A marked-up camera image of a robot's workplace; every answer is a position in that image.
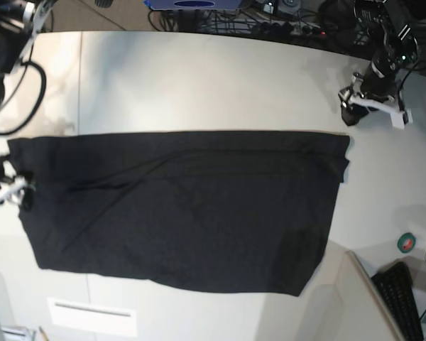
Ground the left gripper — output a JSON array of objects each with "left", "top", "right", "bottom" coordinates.
[{"left": 338, "top": 60, "right": 413, "bottom": 129}]

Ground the blue box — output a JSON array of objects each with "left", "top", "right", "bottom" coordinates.
[{"left": 144, "top": 0, "right": 244, "bottom": 11}]

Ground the black keyboard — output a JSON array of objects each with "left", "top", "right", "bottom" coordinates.
[{"left": 371, "top": 261, "right": 424, "bottom": 341}]

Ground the black power strip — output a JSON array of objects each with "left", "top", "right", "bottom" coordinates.
[{"left": 250, "top": 21, "right": 326, "bottom": 38}]

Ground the black t-shirt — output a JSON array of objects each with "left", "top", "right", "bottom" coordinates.
[{"left": 9, "top": 131, "right": 351, "bottom": 296}]

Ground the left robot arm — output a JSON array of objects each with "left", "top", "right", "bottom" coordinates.
[{"left": 338, "top": 1, "right": 419, "bottom": 129}]

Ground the green tape roll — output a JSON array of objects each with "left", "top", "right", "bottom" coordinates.
[{"left": 397, "top": 232, "right": 416, "bottom": 254}]

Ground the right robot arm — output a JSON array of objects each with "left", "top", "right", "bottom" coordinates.
[{"left": 0, "top": 1, "right": 56, "bottom": 205}]

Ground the white cable slot cover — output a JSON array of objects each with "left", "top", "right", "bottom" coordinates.
[{"left": 48, "top": 298, "right": 138, "bottom": 337}]

